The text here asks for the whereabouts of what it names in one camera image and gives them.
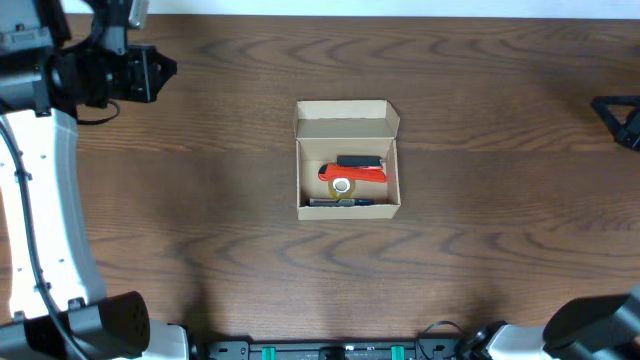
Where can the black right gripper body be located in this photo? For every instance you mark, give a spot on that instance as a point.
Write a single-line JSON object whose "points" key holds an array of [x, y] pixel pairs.
{"points": [[618, 118]]}

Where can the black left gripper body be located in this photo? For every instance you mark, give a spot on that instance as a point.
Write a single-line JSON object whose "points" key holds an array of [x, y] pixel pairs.
{"points": [[138, 73]]}

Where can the brown cardboard box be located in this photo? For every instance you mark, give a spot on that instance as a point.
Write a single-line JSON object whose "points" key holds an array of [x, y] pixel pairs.
{"points": [[325, 129]]}

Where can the black capped marker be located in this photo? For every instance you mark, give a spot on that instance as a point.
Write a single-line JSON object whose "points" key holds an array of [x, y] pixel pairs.
{"points": [[316, 202]]}

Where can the yellow tape roll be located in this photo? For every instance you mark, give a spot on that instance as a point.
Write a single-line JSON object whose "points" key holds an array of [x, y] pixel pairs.
{"points": [[341, 188]]}

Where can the red utility knife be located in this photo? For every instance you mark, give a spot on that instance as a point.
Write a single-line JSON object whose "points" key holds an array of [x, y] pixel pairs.
{"points": [[330, 172]]}

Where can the blue capped marker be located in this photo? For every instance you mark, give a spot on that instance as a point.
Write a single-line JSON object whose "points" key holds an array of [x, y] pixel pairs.
{"points": [[355, 202]]}

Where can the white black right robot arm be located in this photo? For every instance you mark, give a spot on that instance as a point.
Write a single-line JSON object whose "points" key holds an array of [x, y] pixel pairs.
{"points": [[601, 327]]}

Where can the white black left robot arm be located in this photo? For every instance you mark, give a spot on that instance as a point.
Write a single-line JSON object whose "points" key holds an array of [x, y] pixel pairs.
{"points": [[58, 304]]}

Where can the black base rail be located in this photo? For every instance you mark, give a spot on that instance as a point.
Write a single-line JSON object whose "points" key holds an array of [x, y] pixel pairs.
{"points": [[447, 347]]}

